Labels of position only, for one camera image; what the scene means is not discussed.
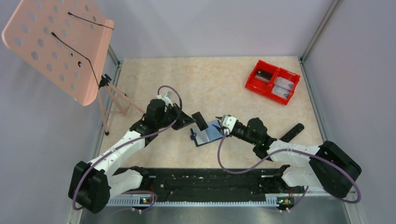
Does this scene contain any blue leather card holder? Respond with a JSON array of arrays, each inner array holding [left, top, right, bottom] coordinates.
[[190, 120, 223, 147]]

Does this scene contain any black microphone grey head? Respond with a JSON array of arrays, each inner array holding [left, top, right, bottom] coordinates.
[[280, 123, 305, 142]]

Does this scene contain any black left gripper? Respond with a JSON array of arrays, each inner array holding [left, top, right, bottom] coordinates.
[[156, 103, 196, 130]]

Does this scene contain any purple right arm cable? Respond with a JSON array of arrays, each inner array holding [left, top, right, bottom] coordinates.
[[216, 133, 362, 212]]

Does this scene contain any red double bin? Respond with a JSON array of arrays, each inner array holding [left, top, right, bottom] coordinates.
[[245, 60, 301, 105]]

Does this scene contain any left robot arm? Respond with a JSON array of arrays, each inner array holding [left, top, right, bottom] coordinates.
[[68, 99, 195, 214]]

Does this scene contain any black credit card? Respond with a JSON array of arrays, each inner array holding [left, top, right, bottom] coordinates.
[[191, 112, 208, 131], [255, 69, 273, 83]]

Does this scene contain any pink music stand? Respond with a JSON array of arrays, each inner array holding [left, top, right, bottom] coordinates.
[[1, 0, 146, 136]]

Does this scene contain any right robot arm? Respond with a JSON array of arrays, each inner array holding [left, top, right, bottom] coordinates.
[[216, 115, 362, 199]]

